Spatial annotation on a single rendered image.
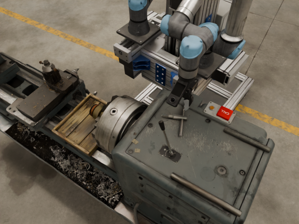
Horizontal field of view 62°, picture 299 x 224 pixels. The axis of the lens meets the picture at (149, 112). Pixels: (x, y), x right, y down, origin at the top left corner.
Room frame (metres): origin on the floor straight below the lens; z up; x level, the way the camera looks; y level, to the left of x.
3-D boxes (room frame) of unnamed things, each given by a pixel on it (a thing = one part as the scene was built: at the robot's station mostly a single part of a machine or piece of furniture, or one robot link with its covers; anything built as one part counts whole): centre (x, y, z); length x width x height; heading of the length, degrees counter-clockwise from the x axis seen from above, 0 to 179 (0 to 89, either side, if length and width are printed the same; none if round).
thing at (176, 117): (0.65, -0.11, 1.27); 0.12 x 0.02 x 0.02; 79
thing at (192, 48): (0.71, -0.15, 1.59); 0.09 x 0.08 x 0.11; 143
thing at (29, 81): (1.09, 0.67, 0.77); 1.55 x 0.34 x 0.19; 56
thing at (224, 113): (0.67, -0.35, 1.26); 0.06 x 0.06 x 0.02; 56
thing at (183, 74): (0.70, -0.15, 1.51); 0.08 x 0.08 x 0.05
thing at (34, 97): (1.10, 0.66, 0.95); 0.43 x 0.17 x 0.05; 146
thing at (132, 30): (1.47, 0.06, 1.21); 0.15 x 0.15 x 0.10
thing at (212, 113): (0.68, -0.33, 1.23); 0.13 x 0.08 x 0.05; 56
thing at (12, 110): (1.11, 0.70, 0.90); 0.47 x 0.30 x 0.06; 146
